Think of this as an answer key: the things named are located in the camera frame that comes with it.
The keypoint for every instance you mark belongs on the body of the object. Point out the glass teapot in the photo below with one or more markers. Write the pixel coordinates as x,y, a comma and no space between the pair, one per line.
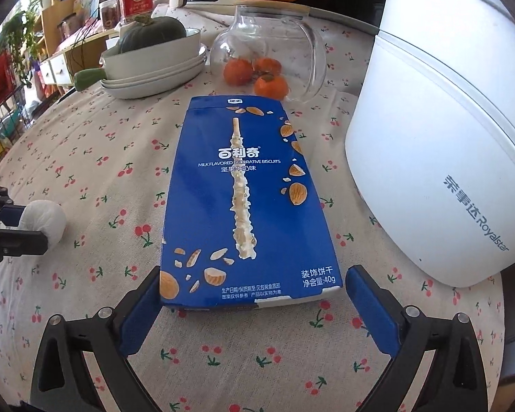
283,38

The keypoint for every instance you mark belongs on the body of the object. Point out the small orange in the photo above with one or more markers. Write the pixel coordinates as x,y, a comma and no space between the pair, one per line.
238,73
271,86
268,65

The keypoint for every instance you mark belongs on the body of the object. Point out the cherry print tablecloth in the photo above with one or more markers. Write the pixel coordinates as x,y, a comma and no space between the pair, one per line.
111,158

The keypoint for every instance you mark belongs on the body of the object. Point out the glass jar dark contents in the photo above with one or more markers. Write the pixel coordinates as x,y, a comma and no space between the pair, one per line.
68,26
109,13

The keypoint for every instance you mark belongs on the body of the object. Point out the wooden shelf unit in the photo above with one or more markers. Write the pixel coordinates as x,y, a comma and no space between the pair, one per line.
86,43

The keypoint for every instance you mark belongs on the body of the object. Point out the green pumpkin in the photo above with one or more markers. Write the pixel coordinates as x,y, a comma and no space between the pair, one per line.
154,34

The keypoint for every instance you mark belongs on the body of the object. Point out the white shallow pan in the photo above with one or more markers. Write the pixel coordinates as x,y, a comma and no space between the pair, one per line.
184,72
154,91

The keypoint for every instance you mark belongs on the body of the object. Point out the red label glass jar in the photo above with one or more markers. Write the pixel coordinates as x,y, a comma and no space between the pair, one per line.
135,2

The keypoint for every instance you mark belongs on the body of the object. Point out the blue biscuit box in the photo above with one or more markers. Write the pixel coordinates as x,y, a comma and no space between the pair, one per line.
206,206

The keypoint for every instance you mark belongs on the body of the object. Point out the white round bun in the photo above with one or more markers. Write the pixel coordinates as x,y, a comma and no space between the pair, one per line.
45,221

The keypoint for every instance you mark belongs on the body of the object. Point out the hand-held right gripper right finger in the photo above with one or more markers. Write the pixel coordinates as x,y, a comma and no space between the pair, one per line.
373,309

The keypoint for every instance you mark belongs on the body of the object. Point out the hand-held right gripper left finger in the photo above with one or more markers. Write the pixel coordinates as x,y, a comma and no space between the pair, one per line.
137,309

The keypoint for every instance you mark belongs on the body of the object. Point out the white electric pot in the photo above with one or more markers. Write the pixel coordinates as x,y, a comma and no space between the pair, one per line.
433,116

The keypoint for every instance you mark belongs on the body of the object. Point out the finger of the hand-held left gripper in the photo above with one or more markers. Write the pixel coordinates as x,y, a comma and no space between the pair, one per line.
13,215
21,240

